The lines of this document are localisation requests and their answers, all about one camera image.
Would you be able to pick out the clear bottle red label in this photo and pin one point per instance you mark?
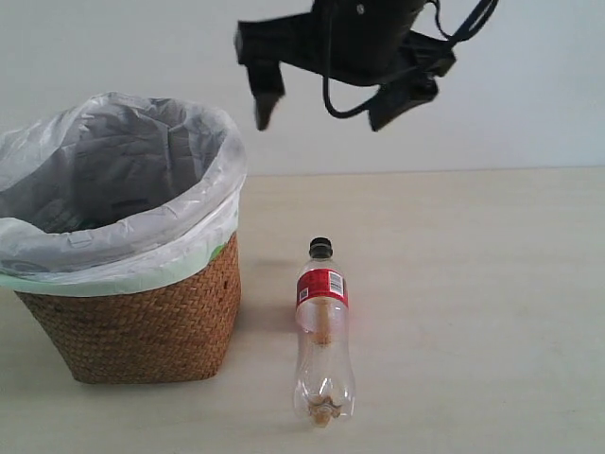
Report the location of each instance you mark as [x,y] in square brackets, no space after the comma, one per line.
[324,389]

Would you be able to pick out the white plastic bin liner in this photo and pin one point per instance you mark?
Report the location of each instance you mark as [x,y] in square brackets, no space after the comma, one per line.
[118,195]

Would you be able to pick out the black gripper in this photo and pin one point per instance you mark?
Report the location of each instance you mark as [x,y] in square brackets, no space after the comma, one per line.
[372,42]

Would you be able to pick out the brown woven wicker basket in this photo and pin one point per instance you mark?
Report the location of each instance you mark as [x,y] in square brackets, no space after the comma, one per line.
[178,333]

